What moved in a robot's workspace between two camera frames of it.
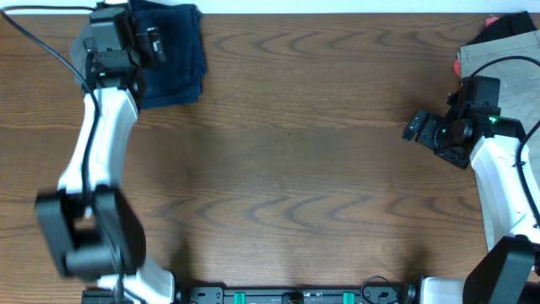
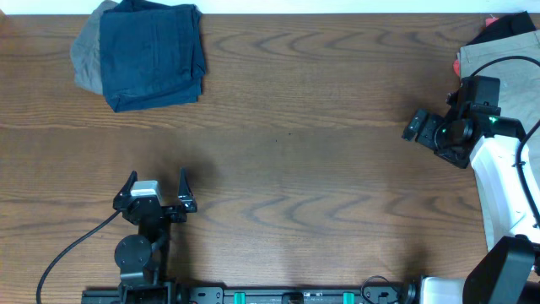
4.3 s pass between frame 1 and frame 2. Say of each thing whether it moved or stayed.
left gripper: moved
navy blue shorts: stayed
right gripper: stayed
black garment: stayed
